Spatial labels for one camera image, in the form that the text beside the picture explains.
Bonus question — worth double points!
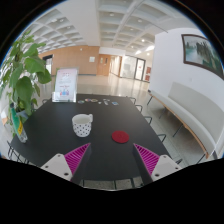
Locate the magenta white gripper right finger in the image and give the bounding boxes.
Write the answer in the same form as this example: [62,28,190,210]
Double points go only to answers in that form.
[133,143,181,185]

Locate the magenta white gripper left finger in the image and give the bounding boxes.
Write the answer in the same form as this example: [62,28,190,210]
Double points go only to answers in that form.
[42,143,91,185]

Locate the acrylic sign stand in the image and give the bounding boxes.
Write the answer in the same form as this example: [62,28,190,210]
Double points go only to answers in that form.
[52,67,78,103]

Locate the white long bench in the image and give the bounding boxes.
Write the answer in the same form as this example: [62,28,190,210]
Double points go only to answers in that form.
[149,82,224,158]

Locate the red round coaster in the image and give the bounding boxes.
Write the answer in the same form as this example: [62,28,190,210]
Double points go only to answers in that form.
[112,130,129,143]

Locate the round badge on table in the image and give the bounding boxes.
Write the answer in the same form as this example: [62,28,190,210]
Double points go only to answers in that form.
[85,98,98,103]

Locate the black metal chair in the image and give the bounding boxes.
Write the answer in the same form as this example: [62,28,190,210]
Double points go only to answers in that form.
[144,116,152,125]

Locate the clear glass plant vase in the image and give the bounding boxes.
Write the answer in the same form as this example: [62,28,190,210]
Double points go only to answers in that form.
[11,109,28,143]

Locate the green leafy plant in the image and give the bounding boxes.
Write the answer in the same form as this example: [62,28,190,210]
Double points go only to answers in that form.
[0,31,51,115]

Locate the framed landscape painting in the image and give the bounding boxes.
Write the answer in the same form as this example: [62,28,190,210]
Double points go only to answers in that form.
[181,34,224,79]

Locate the white polka dot mug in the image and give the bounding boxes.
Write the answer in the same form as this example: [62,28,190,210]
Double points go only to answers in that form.
[72,114,93,137]

